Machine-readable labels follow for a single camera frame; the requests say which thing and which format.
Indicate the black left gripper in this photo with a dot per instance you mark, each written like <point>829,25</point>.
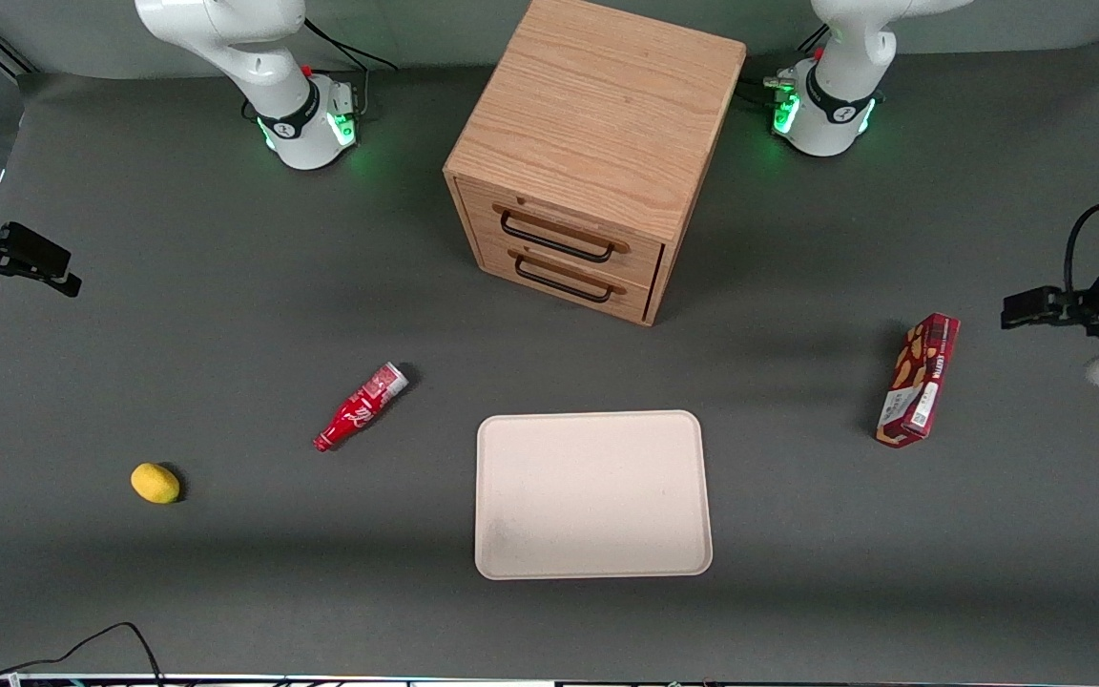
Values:
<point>1080,308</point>

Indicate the red plaid cookie box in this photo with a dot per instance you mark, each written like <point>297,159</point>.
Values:
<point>917,382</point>

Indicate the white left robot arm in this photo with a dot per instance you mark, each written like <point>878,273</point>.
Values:
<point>845,57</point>

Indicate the cream rectangular tray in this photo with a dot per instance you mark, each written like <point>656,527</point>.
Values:
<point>588,496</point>

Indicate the yellow lemon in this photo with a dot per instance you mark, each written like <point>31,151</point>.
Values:
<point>155,483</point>

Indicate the red cola bottle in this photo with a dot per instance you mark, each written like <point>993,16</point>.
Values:
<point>359,408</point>

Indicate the wooden drawer front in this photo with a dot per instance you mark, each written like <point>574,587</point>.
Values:
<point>631,301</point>
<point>640,260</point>

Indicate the wooden two-drawer cabinet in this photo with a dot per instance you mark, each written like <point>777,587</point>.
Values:
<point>597,105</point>

